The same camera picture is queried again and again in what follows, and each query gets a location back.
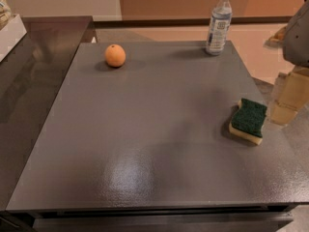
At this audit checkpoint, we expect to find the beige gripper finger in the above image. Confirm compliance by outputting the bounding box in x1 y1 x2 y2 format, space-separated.
269 66 309 126

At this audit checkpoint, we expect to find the green and yellow sponge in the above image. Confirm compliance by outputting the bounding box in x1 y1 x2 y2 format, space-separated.
229 98 267 145

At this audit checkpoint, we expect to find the clear plastic water bottle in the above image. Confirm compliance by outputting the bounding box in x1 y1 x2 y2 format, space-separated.
206 0 233 55

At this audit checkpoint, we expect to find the orange fruit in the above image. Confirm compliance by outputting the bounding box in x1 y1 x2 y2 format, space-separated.
104 44 126 68

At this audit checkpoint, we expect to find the dark brown side table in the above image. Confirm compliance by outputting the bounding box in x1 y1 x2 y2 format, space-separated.
0 16 97 212

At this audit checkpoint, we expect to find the white box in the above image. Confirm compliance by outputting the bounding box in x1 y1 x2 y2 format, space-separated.
0 14 27 62

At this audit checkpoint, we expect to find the packaged item on box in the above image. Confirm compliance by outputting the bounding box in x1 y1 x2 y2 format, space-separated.
0 0 12 29

